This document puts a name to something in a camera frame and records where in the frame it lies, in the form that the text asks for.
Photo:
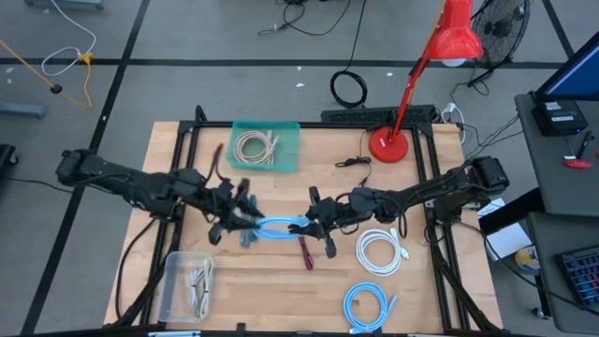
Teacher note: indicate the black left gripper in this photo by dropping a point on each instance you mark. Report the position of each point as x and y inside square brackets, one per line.
[227, 208]

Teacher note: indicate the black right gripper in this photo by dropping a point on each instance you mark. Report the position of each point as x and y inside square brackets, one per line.
[334, 215]

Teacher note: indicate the teal plastic bin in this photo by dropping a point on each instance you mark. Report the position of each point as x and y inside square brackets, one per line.
[287, 150]

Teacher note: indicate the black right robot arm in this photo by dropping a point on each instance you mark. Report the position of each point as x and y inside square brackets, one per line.
[435, 189]

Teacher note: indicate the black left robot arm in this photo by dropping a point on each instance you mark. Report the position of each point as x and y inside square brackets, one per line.
[140, 185]

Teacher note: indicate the clear plastic container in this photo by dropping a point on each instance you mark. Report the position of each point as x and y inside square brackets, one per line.
[175, 290]

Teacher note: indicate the black table clamp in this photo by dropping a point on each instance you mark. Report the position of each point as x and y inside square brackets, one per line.
[241, 328]

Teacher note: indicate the black power strip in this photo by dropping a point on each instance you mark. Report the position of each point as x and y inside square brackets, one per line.
[355, 114]

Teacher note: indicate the white paper sheet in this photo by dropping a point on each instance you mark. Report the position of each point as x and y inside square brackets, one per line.
[495, 208]
[507, 241]

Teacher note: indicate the yellow blue round object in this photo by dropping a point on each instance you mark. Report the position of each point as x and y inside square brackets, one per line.
[528, 259]

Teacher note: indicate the red desk lamp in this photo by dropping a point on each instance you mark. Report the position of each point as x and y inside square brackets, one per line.
[451, 39]

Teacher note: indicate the black round floor plug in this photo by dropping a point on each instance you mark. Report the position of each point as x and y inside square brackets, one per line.
[55, 88]

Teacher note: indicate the grey desk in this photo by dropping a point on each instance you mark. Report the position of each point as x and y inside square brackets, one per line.
[561, 229]
[580, 196]

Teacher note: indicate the grey metal furniture foot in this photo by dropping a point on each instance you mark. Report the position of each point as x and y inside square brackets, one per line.
[21, 111]
[63, 4]

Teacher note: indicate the black mini computer box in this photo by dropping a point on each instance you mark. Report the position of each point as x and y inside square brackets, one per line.
[559, 122]

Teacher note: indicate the black floor fan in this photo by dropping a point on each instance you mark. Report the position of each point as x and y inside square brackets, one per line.
[501, 25]

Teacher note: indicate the black keyboard with coloured keys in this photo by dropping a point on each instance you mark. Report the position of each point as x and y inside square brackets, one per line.
[585, 276]

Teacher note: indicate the black pen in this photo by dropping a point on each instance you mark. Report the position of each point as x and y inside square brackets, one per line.
[585, 144]

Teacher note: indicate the black computer monitor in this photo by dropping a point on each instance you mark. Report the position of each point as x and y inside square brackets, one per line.
[578, 75]

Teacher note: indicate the black aluminium table frame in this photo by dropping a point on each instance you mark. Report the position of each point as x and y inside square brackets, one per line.
[337, 125]

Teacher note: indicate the white wall charger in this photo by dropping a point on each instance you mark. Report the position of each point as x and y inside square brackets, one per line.
[450, 108]

